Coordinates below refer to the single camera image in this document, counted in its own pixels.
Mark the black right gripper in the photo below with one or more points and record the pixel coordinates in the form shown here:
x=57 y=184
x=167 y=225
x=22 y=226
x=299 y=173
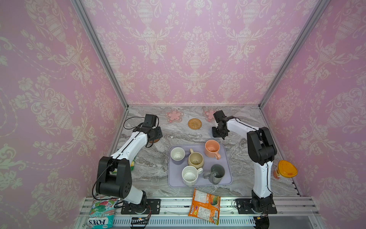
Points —
x=215 y=135

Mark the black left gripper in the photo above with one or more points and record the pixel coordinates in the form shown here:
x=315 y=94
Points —
x=159 y=134

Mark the pink flower silicone coaster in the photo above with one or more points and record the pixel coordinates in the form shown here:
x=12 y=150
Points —
x=174 y=116

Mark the woven rattan round coaster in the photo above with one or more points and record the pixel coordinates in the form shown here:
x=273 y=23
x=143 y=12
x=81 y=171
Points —
x=194 y=123

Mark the brown round wooden coaster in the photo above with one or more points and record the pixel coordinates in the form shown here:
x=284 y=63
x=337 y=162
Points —
x=154 y=141

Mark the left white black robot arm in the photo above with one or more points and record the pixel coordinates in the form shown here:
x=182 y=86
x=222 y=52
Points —
x=114 y=177

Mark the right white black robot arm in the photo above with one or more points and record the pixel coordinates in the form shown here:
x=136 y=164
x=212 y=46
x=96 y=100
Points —
x=261 y=150

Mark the peach pink mug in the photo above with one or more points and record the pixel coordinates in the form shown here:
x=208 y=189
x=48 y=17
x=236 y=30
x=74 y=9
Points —
x=212 y=148

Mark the lavender mug white inside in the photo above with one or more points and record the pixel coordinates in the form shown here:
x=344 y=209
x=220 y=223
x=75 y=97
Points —
x=179 y=156

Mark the green Fox's candy bag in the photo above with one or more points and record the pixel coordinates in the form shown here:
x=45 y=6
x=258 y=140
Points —
x=131 y=167

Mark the cream yellow mug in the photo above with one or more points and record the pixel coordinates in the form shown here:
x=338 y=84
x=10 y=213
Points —
x=195 y=159

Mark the grey green mug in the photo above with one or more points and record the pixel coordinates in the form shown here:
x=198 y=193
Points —
x=215 y=175

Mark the bottle with orange lid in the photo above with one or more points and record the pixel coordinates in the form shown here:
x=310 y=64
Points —
x=285 y=169

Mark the orange snack packet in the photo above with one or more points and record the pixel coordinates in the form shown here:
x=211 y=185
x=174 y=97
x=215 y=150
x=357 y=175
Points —
x=205 y=206

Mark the mint Fox's candy bag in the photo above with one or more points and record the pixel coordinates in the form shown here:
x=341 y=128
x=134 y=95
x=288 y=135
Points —
x=102 y=213

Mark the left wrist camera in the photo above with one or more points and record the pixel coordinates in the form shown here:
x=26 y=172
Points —
x=151 y=121

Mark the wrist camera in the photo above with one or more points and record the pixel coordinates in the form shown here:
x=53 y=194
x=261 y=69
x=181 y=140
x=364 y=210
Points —
x=151 y=121
x=219 y=116

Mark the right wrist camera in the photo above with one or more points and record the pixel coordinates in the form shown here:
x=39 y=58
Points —
x=219 y=116

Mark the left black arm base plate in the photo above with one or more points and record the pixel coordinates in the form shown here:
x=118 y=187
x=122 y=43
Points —
x=152 y=206

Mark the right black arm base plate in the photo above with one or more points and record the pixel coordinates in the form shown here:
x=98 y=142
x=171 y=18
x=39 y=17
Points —
x=243 y=206

